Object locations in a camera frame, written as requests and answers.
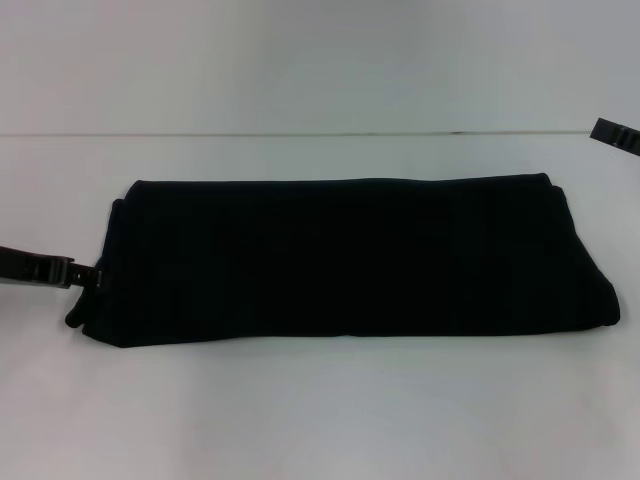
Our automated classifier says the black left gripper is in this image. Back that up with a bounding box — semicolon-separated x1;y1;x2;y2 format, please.
0;244;107;291

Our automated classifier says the black t-shirt with white print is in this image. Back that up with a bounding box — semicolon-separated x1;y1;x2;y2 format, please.
65;170;621;346

